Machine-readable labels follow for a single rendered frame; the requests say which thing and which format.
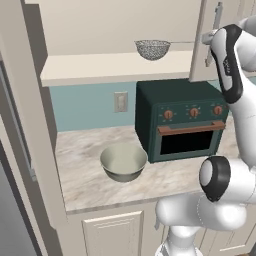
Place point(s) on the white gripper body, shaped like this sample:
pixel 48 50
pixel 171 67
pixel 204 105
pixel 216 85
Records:
pixel 209 36

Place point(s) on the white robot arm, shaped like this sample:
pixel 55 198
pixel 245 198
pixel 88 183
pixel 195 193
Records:
pixel 233 196

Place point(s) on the metal mesh tea strainer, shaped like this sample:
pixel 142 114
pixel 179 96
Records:
pixel 152 49

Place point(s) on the pale green bowl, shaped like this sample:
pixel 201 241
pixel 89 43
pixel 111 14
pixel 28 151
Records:
pixel 123 163

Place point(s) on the beige base cabinet door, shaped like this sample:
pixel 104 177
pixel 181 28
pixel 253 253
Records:
pixel 233 241
pixel 113 235

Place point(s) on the copper toaster oven knob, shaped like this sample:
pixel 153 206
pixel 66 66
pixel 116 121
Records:
pixel 194 112
pixel 218 110
pixel 168 115

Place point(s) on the dark green toaster oven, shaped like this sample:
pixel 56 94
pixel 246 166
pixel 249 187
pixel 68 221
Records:
pixel 146 113

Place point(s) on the toaster oven glass door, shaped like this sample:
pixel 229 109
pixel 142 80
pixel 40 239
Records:
pixel 186 143

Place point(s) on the beige tall side panel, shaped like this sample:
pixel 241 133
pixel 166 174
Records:
pixel 30 116

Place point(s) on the grey fridge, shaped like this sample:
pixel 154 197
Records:
pixel 13 220

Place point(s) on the beige wall cabinet door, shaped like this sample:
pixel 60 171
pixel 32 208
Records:
pixel 200 50

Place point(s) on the beige wall cabinet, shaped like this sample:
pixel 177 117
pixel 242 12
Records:
pixel 110 68

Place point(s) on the beige wall outlet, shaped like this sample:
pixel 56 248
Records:
pixel 120 101

